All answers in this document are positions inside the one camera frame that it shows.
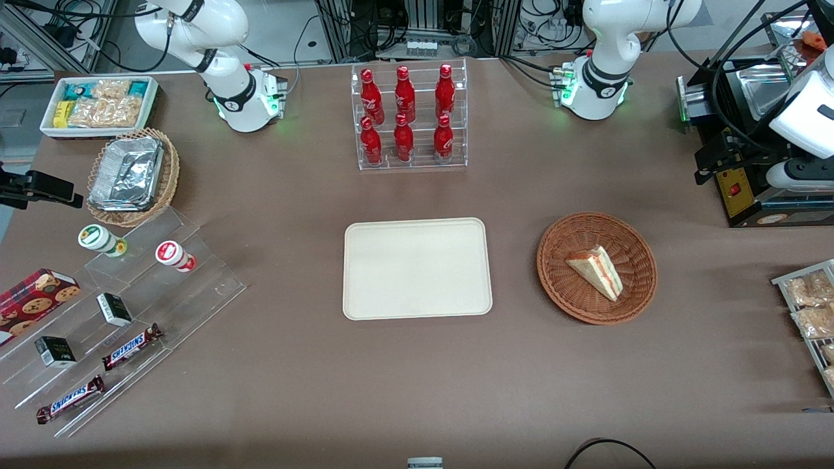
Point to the brown round wicker basket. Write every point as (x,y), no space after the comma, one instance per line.
(573,293)

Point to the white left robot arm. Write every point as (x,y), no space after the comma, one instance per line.
(609,39)

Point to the yellow snack pack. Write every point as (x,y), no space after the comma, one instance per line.
(62,114)

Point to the light tan wicker basket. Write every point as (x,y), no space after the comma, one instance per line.
(171,176)

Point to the stainless steel warmer pan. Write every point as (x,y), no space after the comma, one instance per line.
(765,91)

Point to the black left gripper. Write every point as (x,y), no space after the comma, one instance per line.
(745,147)

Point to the red cookie box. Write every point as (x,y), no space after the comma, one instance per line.
(32,303)

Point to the green lid white cup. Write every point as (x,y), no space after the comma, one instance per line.
(98,238)

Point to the cream plastic tray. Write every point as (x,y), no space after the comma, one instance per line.
(417,270)

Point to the small rice cracker bag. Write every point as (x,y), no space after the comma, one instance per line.
(111,88)

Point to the small grey box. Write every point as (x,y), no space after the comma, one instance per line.
(425,464)

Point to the black clamp mounted device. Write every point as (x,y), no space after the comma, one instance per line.
(45,187)

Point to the red cola bottle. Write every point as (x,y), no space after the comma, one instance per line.
(404,94)
(445,91)
(443,143)
(404,144)
(371,146)
(370,94)

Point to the clear acrylic stepped display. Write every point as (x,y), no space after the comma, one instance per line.
(195,286)

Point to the small black carton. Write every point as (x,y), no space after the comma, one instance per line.
(55,352)
(114,309)

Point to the white rectangular snack bin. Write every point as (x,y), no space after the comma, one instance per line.
(49,127)

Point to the red sausage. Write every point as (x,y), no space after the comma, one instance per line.
(816,39)

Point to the large rice cracker bag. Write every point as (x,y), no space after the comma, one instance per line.
(104,112)

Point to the black food warmer machine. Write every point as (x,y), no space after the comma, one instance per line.
(739,198)

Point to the clear bag of crackers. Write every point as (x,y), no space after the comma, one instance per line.
(829,352)
(830,376)
(814,322)
(808,290)

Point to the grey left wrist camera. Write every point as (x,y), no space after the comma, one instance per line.
(801,176)

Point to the teal snack pack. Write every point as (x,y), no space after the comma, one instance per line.
(76,90)
(139,88)

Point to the aluminium foil container stack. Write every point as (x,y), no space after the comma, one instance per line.
(127,172)

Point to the clear acrylic bottle rack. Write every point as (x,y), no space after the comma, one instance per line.
(420,166)

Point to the snickers chocolate bar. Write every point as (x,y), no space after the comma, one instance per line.
(70,398)
(130,347)

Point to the red lid white cup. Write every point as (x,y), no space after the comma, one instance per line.
(172,254)

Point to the triangular sandwich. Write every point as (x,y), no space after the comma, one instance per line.
(599,270)

